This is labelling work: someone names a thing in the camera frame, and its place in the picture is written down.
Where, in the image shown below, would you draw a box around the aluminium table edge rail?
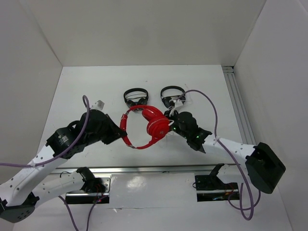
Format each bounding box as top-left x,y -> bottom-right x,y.
52,164 -> 223,175

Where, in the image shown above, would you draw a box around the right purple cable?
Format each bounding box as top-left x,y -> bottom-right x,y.
179,89 -> 262,221

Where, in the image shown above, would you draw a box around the black headphones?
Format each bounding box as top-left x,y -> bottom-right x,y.
160,86 -> 187,109
123,88 -> 149,108

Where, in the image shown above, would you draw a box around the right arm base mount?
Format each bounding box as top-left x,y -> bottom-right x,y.
192,175 -> 239,202

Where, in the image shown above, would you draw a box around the black headphones left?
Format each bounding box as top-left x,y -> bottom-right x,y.
123,88 -> 149,108

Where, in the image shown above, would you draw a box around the red over-ear headphones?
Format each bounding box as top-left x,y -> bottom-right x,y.
120,105 -> 170,150

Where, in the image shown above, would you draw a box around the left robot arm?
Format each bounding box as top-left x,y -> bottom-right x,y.
0,109 -> 126,223

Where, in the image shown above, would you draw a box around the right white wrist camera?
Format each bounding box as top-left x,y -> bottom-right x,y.
168,99 -> 184,116

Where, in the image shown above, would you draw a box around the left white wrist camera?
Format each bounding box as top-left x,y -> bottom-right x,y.
90,100 -> 104,111

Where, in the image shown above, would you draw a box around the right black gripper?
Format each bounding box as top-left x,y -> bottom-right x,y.
154,109 -> 189,139

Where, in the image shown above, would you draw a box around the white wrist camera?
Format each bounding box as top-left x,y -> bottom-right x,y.
168,99 -> 184,116
90,100 -> 104,111

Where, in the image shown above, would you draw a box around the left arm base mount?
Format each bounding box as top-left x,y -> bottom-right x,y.
64,174 -> 112,205

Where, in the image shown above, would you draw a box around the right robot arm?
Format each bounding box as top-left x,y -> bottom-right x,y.
110,106 -> 286,194

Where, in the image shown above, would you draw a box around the aluminium side rail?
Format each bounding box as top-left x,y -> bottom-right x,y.
222,66 -> 256,145

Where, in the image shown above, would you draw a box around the black headphones right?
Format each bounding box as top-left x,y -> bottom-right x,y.
160,86 -> 187,109

